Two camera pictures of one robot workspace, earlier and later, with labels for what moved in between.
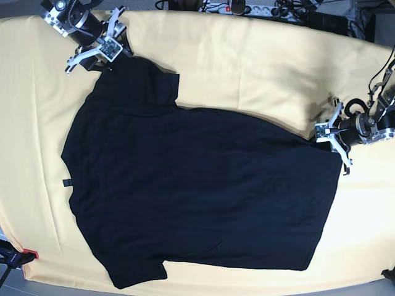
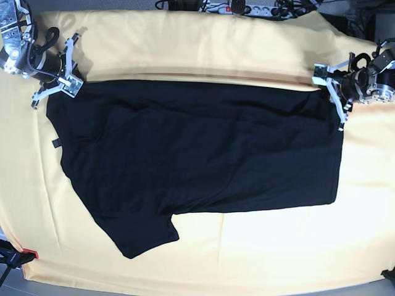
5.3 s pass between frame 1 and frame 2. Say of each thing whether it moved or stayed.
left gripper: moved
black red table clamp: stayed
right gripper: moved
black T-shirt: moved
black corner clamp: stayed
